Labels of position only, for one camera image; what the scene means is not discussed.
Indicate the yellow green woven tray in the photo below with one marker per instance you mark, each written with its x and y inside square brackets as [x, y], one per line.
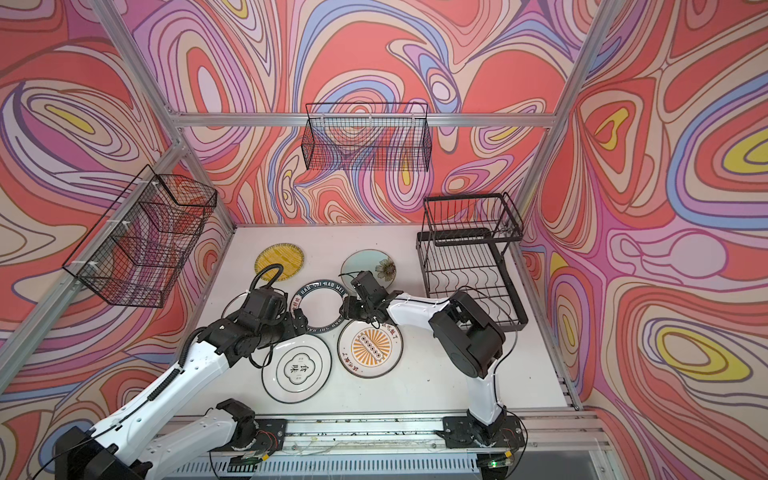
[290, 256]

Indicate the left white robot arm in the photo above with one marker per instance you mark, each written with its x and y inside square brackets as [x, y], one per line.
[129, 444]

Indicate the black wire basket wall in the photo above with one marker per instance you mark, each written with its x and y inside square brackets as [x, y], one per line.
[367, 136]
[146, 246]

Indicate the white plate green quatrefoil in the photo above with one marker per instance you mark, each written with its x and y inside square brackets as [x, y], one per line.
[301, 367]

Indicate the black wire basket left wall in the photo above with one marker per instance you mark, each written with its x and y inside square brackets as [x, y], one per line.
[146, 246]

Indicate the black wire basket back wall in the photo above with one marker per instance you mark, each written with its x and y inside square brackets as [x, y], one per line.
[367, 136]

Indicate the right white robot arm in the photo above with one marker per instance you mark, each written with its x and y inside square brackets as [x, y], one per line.
[470, 338]

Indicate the black two-tier dish rack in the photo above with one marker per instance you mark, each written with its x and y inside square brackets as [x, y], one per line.
[462, 246]

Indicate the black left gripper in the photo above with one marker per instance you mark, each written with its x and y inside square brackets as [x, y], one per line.
[292, 329]

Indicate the green rim lettered plate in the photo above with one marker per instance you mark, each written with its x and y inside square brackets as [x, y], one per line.
[320, 301]

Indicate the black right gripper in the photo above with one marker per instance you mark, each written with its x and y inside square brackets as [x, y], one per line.
[349, 311]

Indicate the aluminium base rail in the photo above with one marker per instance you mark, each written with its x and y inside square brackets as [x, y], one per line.
[314, 434]

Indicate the light blue flower plate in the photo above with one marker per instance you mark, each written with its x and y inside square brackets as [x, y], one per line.
[379, 263]

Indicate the small orange sunburst plate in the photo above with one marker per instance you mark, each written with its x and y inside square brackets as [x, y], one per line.
[234, 304]

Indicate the large orange sunburst plate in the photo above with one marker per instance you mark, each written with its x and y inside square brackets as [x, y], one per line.
[369, 352]

